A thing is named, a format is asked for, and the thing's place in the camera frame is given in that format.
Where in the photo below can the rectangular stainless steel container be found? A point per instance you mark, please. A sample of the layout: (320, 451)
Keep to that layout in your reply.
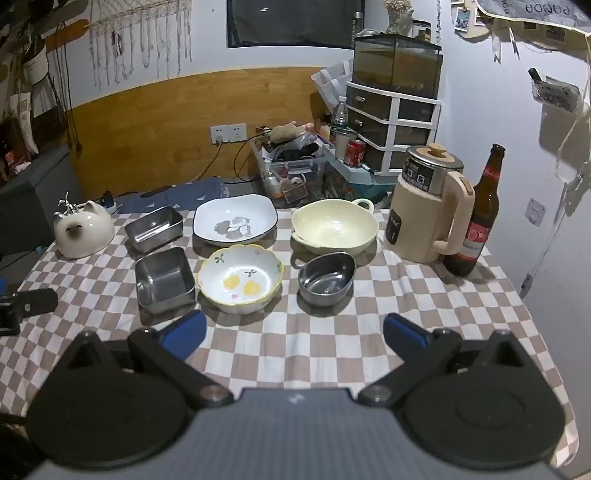
(164, 281)
(154, 228)

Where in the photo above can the small silver metal figurine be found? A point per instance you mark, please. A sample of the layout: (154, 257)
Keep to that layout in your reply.
(69, 207)

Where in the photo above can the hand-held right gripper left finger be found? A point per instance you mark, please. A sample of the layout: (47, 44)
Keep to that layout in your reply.
(184, 330)

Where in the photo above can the white cup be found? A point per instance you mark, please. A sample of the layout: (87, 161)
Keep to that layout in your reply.
(344, 141)

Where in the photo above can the white plastic drawer unit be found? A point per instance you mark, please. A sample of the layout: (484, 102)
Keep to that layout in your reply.
(392, 124)

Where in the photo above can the white wall socket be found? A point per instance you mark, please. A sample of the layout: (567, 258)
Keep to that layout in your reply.
(228, 133)

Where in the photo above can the square white plate blue rim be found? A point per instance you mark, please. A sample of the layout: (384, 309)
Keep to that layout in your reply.
(235, 219)

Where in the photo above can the dark framed window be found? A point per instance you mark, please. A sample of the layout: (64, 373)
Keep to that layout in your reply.
(295, 23)

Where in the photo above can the brown white checkered tablecloth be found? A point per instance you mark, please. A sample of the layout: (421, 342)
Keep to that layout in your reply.
(300, 341)

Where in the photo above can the clear plastic water bottle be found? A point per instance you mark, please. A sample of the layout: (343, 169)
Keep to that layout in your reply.
(339, 117)

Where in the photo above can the cream electric kettle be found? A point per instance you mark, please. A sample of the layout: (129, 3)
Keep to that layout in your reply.
(425, 217)

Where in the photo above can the orange wooden board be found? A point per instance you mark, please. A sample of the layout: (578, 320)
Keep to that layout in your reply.
(64, 34)

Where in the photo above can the vase with dried flowers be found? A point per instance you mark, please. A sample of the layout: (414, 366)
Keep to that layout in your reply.
(399, 16)

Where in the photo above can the grey fabric banner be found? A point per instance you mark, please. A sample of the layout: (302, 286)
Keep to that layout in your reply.
(531, 16)

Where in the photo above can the white hanging bag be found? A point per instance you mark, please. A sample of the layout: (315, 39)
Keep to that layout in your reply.
(36, 67)

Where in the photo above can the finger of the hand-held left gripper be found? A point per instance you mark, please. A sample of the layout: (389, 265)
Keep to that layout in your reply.
(34, 302)

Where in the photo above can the glass fish tank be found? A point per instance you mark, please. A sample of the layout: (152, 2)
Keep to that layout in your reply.
(397, 64)

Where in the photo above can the white macrame wall hanging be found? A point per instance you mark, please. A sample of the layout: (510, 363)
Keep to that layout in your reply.
(138, 37)

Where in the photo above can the white wall hook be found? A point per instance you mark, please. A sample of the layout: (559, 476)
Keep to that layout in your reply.
(535, 212)

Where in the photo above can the red soda can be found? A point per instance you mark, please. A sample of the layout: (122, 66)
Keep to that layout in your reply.
(354, 153)

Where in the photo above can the wall photo prints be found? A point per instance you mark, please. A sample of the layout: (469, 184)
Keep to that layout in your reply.
(463, 18)

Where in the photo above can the small glass jar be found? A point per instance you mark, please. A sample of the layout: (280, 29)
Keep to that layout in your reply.
(421, 30)

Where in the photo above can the clear wall-mounted holder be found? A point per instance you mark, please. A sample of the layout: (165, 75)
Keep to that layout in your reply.
(554, 90)

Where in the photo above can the grey cabinet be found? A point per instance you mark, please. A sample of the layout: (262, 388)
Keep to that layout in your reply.
(37, 198)

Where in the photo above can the teal patterned box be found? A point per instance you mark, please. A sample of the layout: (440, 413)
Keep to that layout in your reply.
(344, 184)

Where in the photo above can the white floral bowl yellow rim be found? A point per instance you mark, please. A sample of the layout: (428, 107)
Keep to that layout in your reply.
(240, 281)

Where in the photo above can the brown beer bottle red label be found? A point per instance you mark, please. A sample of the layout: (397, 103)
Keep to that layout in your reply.
(482, 221)

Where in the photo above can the white cat-shaped ceramic jar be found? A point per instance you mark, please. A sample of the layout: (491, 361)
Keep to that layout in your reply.
(87, 233)

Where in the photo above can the brown plush toy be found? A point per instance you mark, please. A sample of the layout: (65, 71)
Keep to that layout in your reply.
(284, 131)

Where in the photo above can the round stainless steel bowl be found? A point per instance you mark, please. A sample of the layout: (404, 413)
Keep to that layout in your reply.
(325, 281)

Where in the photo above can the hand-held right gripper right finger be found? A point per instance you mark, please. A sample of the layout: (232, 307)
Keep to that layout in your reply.
(406, 334)

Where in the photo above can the black power adapter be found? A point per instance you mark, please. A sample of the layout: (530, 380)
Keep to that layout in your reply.
(107, 199)

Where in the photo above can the white patterned bag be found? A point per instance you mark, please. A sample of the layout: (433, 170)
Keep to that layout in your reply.
(332, 83)

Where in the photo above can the clear plastic storage box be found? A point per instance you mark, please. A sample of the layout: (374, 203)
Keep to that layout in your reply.
(295, 177)

